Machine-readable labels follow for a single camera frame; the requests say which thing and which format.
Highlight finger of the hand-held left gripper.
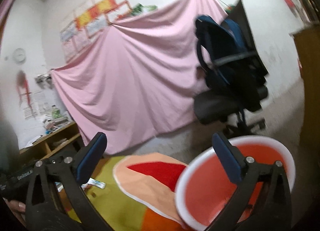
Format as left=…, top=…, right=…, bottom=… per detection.
left=41, top=149, right=84, bottom=165

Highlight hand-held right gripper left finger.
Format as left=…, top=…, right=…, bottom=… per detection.
left=25, top=132, right=113, bottom=231

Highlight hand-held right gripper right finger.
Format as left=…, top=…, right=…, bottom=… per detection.
left=212, top=132, right=293, bottom=231

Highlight white blue wrapper strip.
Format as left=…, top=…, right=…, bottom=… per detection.
left=81, top=178, right=106, bottom=189

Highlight orange bucket with white rim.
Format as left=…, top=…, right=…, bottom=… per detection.
left=174, top=135, right=296, bottom=231

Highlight person's left hand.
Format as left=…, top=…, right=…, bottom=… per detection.
left=4, top=198, right=27, bottom=214

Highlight wooden shelf unit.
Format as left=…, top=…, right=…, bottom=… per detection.
left=19, top=121, right=83, bottom=161

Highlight stack of books and papers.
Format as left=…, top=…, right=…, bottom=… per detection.
left=41, top=114, right=69, bottom=131

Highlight glass jar with green contents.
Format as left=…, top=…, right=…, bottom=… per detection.
left=51, top=105, right=62, bottom=119

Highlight black office chair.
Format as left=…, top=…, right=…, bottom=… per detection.
left=194, top=0, right=269, bottom=136

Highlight colourful patchwork blanket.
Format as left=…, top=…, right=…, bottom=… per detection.
left=54, top=153, right=198, bottom=231

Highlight dark blue backpack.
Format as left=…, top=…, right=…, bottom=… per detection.
left=195, top=15, right=263, bottom=94

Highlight pink hanging sheet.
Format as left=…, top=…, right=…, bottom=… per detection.
left=50, top=0, right=229, bottom=155

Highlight wooden cabinet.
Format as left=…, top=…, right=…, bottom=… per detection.
left=289, top=22, right=319, bottom=171

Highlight green photo cards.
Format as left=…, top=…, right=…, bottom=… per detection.
left=131, top=4, right=158, bottom=17

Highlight pink curtain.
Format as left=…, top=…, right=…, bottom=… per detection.
left=0, top=0, right=18, bottom=32

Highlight wall calendar sheets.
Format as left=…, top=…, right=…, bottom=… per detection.
left=24, top=91, right=50, bottom=120

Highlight metal wall rack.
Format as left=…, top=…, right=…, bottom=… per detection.
left=35, top=74, right=53, bottom=89

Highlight red hanging wall ornament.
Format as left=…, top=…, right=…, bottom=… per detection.
left=15, top=70, right=34, bottom=108

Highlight round wall clock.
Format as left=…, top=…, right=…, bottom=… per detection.
left=12, top=48, right=27, bottom=64

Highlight group of wall certificates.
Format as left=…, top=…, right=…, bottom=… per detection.
left=59, top=0, right=140, bottom=63

